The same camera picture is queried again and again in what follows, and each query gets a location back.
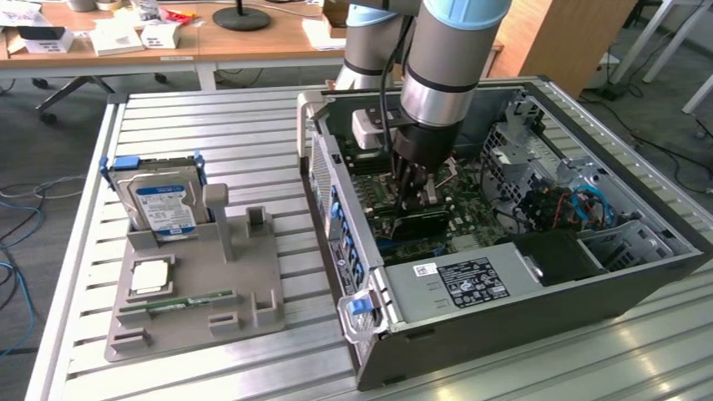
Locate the silver disk bay cage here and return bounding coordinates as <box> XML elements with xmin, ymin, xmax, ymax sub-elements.
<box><xmin>478</xmin><ymin>120</ymin><xmax>620</xmax><ymax>235</ymax></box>

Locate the wooden cabinet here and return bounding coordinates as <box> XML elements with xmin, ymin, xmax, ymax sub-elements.
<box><xmin>489</xmin><ymin>0</ymin><xmax>641</xmax><ymax>99</ymax></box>

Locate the white table frame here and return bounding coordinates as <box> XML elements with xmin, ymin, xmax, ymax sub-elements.
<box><xmin>606</xmin><ymin>0</ymin><xmax>713</xmax><ymax>84</ymax></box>

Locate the green RAM stick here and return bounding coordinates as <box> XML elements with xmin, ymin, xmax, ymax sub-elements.
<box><xmin>118</xmin><ymin>289</ymin><xmax>236</xmax><ymax>314</ymax></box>

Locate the grey parts rack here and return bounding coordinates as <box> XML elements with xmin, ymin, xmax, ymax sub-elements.
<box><xmin>104</xmin><ymin>182</ymin><xmax>286</xmax><ymax>363</ymax></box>

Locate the blue wire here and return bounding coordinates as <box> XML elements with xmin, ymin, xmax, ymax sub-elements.
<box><xmin>570</xmin><ymin>185</ymin><xmax>618</xmax><ymax>230</ymax></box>

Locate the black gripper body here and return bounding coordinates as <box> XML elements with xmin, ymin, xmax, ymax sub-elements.
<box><xmin>389</xmin><ymin>123</ymin><xmax>465</xmax><ymax>170</ymax></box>

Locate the grey floor cable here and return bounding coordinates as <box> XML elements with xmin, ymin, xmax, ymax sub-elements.
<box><xmin>0</xmin><ymin>174</ymin><xmax>88</xmax><ymax>201</ymax></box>

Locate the black and white box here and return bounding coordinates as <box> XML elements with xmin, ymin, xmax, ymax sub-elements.
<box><xmin>15</xmin><ymin>25</ymin><xmax>76</xmax><ymax>54</ymax></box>

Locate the white labelled box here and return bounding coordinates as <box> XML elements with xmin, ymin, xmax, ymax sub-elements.
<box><xmin>138</xmin><ymin>23</ymin><xmax>182</xmax><ymax>50</ymax></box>

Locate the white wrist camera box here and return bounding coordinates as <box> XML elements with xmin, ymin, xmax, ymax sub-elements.
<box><xmin>349</xmin><ymin>109</ymin><xmax>400</xmax><ymax>150</ymax></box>

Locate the open white box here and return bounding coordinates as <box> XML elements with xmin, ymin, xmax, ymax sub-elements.
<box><xmin>88</xmin><ymin>19</ymin><xmax>146</xmax><ymax>58</ymax></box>

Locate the small silver disk bay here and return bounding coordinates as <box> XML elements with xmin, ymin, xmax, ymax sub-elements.
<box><xmin>576</xmin><ymin>220</ymin><xmax>676</xmax><ymax>273</ymax></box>

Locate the silver CPU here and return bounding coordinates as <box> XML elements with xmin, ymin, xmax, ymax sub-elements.
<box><xmin>129</xmin><ymin>261</ymin><xmax>172</xmax><ymax>294</ymax></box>

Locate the hard disk with blue bracket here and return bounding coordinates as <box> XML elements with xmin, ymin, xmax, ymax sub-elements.
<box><xmin>98</xmin><ymin>150</ymin><xmax>216</xmax><ymax>242</ymax></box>

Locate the black chair base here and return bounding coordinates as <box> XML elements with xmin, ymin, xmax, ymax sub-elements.
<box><xmin>30</xmin><ymin>74</ymin><xmax>169</xmax><ymax>124</ymax></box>

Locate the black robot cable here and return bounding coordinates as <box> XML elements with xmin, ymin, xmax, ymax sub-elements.
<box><xmin>377</xmin><ymin>16</ymin><xmax>418</xmax><ymax>154</ymax></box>

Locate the CPU socket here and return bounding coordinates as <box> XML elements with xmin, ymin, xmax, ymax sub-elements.
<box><xmin>376</xmin><ymin>170</ymin><xmax>397</xmax><ymax>206</ymax></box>

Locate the green motherboard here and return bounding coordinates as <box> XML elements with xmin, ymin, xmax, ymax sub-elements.
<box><xmin>345</xmin><ymin>165</ymin><xmax>506</xmax><ymax>267</ymax></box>

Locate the silver chipset heat sink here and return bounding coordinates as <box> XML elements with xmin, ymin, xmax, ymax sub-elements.
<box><xmin>449</xmin><ymin>235</ymin><xmax>482</xmax><ymax>253</ymax></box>

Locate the black round lamp base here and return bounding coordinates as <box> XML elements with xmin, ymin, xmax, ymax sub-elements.
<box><xmin>210</xmin><ymin>0</ymin><xmax>273</xmax><ymax>33</ymax></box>

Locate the red wire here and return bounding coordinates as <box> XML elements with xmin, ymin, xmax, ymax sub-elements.
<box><xmin>548</xmin><ymin>190</ymin><xmax>584</xmax><ymax>230</ymax></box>

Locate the white paper stack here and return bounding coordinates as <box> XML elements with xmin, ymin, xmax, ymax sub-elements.
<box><xmin>301</xmin><ymin>18</ymin><xmax>348</xmax><ymax>52</ymax></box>

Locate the grey power supply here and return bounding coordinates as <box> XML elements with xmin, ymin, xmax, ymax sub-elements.
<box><xmin>382</xmin><ymin>243</ymin><xmax>546</xmax><ymax>326</ymax></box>

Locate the open dark grey PC case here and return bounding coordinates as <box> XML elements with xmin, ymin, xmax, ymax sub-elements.
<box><xmin>296</xmin><ymin>79</ymin><xmax>704</xmax><ymax>392</ymax></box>

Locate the blue floor cable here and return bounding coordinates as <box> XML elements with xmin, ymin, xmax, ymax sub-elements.
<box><xmin>0</xmin><ymin>200</ymin><xmax>44</xmax><ymax>358</ymax></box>

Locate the blue expansion slot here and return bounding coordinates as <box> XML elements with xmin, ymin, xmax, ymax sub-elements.
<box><xmin>377</xmin><ymin>233</ymin><xmax>434</xmax><ymax>248</ymax></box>

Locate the wooden desk white frame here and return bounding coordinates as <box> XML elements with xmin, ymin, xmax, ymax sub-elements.
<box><xmin>197</xmin><ymin>0</ymin><xmax>506</xmax><ymax>91</ymax></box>
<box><xmin>0</xmin><ymin>0</ymin><xmax>200</xmax><ymax>91</ymax></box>

